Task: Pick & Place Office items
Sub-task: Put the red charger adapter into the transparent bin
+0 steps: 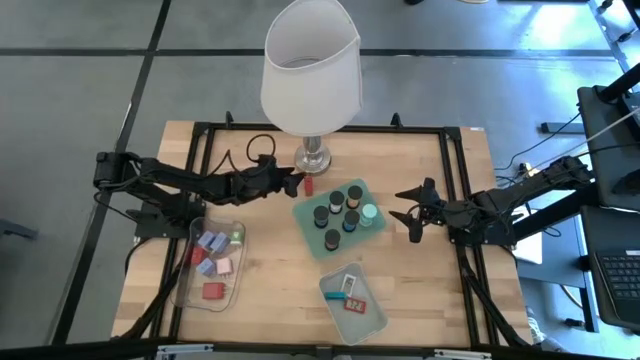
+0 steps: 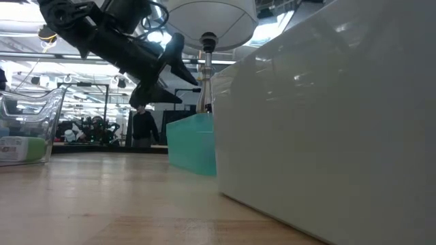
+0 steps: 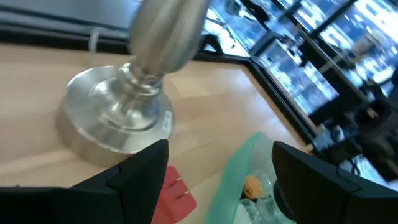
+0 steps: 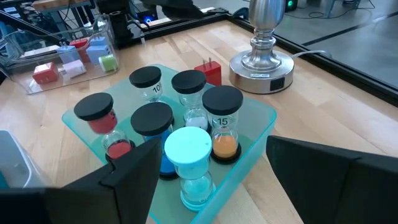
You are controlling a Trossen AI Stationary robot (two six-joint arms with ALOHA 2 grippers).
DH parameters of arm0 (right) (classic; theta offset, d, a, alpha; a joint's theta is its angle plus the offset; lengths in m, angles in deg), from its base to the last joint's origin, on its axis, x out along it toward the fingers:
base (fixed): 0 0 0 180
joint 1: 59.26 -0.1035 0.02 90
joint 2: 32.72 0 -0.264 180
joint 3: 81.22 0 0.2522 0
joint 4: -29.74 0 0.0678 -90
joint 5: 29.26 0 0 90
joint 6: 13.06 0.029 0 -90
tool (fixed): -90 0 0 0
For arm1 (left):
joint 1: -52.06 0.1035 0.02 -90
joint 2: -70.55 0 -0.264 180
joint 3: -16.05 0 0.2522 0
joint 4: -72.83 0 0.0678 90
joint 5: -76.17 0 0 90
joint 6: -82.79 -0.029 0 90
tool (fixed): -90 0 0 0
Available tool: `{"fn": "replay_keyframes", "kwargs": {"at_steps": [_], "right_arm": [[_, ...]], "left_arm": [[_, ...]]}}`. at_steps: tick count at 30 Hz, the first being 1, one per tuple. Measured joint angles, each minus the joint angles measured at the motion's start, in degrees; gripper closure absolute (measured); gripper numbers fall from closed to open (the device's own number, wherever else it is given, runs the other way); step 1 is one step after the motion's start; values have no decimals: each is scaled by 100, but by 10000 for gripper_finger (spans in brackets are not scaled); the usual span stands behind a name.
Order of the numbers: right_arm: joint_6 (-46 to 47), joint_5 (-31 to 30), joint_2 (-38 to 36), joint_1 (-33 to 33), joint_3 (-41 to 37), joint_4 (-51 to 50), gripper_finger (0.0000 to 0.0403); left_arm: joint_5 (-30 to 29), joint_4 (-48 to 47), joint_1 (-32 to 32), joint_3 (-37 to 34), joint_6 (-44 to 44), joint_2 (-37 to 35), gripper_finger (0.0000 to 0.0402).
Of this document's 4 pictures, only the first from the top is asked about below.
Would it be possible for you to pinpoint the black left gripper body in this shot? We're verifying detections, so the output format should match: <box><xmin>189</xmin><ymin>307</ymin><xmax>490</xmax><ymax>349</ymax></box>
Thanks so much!
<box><xmin>227</xmin><ymin>155</ymin><xmax>286</xmax><ymax>204</ymax></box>

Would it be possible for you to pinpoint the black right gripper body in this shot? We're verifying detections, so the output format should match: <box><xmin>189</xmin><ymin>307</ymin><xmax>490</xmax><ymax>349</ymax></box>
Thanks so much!
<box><xmin>437</xmin><ymin>199</ymin><xmax>479</xmax><ymax>232</ymax></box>

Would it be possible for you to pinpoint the red square block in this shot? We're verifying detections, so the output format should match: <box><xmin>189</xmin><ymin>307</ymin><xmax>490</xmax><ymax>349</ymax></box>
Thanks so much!
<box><xmin>201</xmin><ymin>282</ymin><xmax>227</xmax><ymax>300</ymax></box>

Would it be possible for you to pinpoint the teal translucent plastic tray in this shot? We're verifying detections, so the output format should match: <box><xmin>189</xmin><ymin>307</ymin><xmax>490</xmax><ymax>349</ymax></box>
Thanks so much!
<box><xmin>291</xmin><ymin>178</ymin><xmax>389</xmax><ymax>260</ymax></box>

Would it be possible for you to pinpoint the orange sand timer black cap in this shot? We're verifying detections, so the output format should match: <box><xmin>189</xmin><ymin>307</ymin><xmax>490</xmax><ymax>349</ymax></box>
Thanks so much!
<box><xmin>346</xmin><ymin>184</ymin><xmax>364</xmax><ymax>210</ymax></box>

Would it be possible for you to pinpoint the light blue sand timer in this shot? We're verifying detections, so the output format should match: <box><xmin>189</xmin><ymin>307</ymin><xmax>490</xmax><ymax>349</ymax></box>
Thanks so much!
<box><xmin>342</xmin><ymin>209</ymin><xmax>361</xmax><ymax>234</ymax></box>

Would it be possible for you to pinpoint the white paper sheet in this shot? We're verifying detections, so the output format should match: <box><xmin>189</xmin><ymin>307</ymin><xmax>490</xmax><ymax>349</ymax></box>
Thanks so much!
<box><xmin>514</xmin><ymin>232</ymin><xmax>544</xmax><ymax>265</ymax></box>

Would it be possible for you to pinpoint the white shade chrome table lamp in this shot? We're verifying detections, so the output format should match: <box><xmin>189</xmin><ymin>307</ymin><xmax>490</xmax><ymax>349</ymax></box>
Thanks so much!
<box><xmin>259</xmin><ymin>0</ymin><xmax>364</xmax><ymax>177</ymax></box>

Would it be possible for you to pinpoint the clear plastic bin right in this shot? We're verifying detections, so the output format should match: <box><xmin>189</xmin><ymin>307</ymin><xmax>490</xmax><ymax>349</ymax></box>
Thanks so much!
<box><xmin>318</xmin><ymin>260</ymin><xmax>390</xmax><ymax>346</ymax></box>

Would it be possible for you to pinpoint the clear plastic bin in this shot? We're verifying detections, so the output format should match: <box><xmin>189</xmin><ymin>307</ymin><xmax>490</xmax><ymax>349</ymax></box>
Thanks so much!
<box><xmin>318</xmin><ymin>260</ymin><xmax>390</xmax><ymax>346</ymax></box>
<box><xmin>169</xmin><ymin>216</ymin><xmax>248</xmax><ymax>314</ymax></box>

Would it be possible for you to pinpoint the black keyboard tray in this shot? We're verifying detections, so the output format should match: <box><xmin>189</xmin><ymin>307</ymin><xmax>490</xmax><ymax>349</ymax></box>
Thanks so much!
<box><xmin>579</xmin><ymin>204</ymin><xmax>640</xmax><ymax>332</ymax></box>

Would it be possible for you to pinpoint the black side table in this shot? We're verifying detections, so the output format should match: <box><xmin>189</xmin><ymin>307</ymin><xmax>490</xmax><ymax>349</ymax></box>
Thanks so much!
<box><xmin>577</xmin><ymin>84</ymin><xmax>640</xmax><ymax>211</ymax></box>

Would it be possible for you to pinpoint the black keyboard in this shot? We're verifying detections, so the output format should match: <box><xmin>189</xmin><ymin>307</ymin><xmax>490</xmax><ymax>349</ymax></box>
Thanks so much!
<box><xmin>594</xmin><ymin>248</ymin><xmax>640</xmax><ymax>304</ymax></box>

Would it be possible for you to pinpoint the grey furniture foot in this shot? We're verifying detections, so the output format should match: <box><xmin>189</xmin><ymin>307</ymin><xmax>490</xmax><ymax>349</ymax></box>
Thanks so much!
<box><xmin>0</xmin><ymin>217</ymin><xmax>39</xmax><ymax>241</ymax></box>

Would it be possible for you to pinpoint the black rig beam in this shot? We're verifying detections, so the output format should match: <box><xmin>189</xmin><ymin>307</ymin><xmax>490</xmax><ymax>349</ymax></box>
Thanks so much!
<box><xmin>0</xmin><ymin>337</ymin><xmax>640</xmax><ymax>360</ymax></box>

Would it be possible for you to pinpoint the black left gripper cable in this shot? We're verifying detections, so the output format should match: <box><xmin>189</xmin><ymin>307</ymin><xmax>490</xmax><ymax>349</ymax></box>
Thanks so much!
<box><xmin>219</xmin><ymin>132</ymin><xmax>277</xmax><ymax>176</ymax></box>

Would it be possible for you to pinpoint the black aluminium table frame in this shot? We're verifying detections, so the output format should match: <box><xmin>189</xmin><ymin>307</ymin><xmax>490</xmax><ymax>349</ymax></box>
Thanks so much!
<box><xmin>112</xmin><ymin>112</ymin><xmax>534</xmax><ymax>351</ymax></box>

